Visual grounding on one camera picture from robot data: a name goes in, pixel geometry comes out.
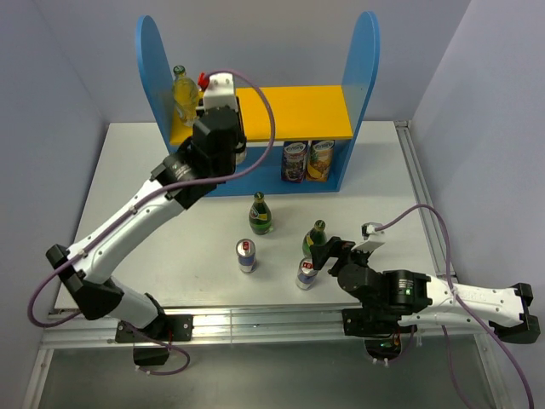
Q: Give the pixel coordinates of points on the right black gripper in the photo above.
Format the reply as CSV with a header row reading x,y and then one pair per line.
x,y
331,248

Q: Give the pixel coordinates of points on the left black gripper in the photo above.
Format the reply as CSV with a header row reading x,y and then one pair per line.
x,y
239,133

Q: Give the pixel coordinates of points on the clear water bottle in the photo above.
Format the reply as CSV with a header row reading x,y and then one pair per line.
x,y
186,96
240,153

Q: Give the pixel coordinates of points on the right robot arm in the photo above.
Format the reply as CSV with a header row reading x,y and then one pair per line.
x,y
404,301

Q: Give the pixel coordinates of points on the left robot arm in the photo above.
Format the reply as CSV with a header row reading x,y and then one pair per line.
x,y
173,187

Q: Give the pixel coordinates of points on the blue and yellow shelf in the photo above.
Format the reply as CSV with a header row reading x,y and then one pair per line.
x,y
302,113

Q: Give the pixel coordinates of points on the green glass bottle right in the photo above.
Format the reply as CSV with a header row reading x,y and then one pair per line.
x,y
315,236

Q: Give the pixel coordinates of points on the green glass bottle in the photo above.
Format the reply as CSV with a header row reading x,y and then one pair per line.
x,y
315,236
260,216

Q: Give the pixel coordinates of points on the Red Bull can right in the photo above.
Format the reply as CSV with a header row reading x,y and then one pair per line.
x,y
306,274

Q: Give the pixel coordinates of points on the red bull can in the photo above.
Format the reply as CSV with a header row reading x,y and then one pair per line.
x,y
246,255
306,274

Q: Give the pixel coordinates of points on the green glass bottle rear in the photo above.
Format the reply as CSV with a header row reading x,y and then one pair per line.
x,y
260,216

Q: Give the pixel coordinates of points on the Red Bull can left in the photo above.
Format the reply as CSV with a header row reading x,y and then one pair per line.
x,y
246,255

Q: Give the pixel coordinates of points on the purple juice carton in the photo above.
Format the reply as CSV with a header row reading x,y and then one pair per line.
x,y
294,159

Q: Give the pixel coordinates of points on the yellow pineapple juice carton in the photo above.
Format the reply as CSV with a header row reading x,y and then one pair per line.
x,y
319,160

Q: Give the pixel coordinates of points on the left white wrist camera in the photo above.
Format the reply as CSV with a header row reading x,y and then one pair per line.
x,y
218,91

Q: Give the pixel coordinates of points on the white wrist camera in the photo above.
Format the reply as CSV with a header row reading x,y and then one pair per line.
x,y
373,238
218,91

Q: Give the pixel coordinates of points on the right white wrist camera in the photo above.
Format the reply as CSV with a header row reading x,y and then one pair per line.
x,y
373,238

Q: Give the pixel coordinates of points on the aluminium mounting rail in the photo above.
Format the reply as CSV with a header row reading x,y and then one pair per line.
x,y
210,326

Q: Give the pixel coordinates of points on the aluminium side rail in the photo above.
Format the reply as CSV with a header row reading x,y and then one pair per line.
x,y
435,238

